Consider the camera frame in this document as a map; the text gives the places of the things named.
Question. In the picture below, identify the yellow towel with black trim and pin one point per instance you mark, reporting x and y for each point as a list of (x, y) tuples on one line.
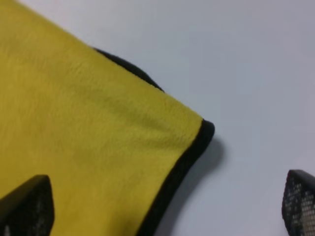
[(115, 146)]

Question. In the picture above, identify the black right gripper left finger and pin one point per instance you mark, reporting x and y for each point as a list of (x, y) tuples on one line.
[(28, 210)]

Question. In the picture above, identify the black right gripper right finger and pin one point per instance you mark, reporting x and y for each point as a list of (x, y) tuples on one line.
[(298, 205)]

